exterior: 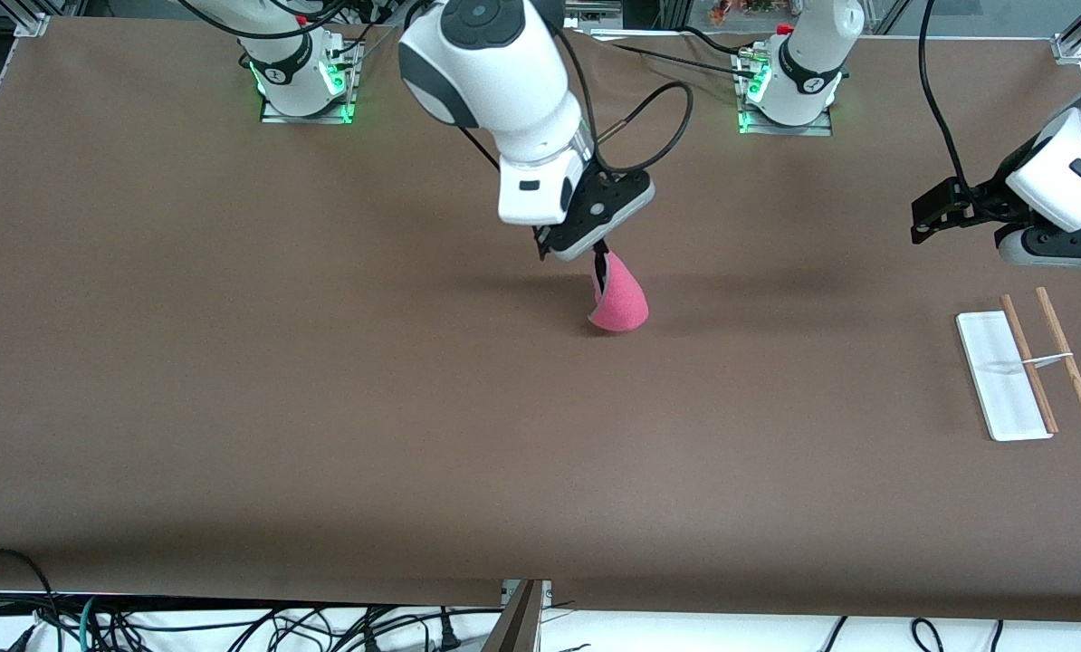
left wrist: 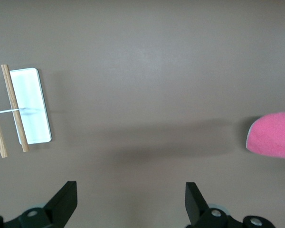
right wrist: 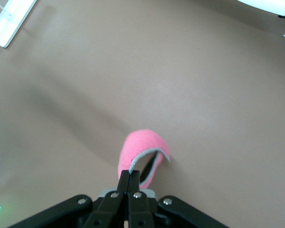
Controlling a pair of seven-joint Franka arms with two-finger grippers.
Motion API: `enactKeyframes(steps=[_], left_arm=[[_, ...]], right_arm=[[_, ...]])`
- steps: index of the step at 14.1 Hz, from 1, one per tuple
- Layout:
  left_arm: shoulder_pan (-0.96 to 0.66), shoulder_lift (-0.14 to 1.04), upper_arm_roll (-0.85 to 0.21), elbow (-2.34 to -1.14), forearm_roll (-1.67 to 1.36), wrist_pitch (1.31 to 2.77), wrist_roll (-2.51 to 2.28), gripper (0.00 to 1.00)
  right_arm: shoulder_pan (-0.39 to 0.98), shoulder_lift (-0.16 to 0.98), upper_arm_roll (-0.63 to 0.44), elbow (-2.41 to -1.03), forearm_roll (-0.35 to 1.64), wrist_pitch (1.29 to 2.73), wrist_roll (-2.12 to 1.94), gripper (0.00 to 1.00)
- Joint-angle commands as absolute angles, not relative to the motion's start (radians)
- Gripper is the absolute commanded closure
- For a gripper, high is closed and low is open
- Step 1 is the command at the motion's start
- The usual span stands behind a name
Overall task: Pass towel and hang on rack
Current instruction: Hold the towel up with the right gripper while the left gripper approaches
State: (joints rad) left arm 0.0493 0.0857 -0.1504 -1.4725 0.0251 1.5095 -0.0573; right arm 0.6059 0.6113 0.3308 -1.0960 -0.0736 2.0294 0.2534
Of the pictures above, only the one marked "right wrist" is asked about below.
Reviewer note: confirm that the white rack base plate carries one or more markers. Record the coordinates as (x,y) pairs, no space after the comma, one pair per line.
(9,21)

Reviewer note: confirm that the pink towel with grey edge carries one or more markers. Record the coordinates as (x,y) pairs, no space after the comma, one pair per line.
(137,145)

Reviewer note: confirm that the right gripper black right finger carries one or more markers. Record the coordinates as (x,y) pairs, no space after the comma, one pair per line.
(135,183)

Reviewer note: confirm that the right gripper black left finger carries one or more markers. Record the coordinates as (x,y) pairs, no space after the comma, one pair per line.
(122,183)

